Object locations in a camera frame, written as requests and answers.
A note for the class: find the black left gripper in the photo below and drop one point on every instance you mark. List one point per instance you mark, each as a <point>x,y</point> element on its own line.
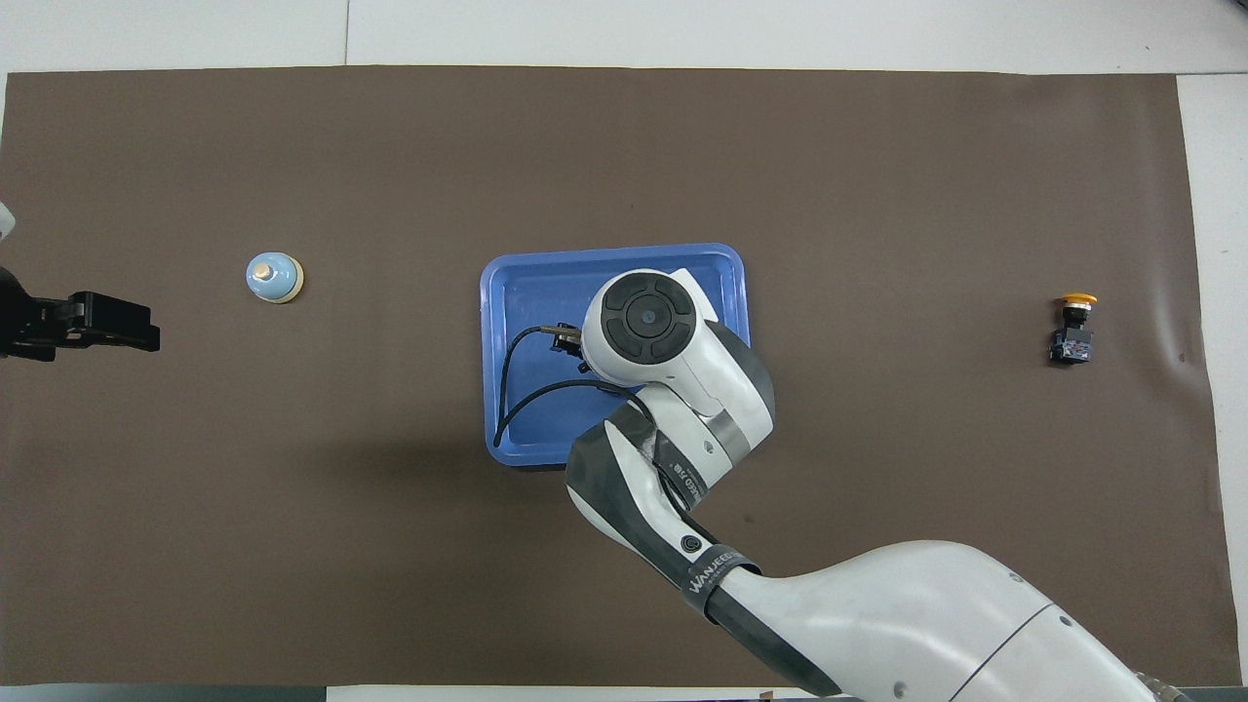
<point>29,317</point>

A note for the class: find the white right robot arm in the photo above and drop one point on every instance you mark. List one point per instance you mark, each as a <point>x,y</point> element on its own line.
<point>877,624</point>

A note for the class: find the blue plastic tray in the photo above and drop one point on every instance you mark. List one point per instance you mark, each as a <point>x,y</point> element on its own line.
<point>546,292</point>

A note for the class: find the light blue call bell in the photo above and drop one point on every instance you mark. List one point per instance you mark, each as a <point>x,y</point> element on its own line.
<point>274,279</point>

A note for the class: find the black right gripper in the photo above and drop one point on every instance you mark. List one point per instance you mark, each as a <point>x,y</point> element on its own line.
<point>583,366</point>

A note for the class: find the yellow mushroom push button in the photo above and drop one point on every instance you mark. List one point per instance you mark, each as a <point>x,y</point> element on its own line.
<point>1072,336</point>

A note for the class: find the brown table mat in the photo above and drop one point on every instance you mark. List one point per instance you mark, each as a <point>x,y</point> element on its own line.
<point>624,146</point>

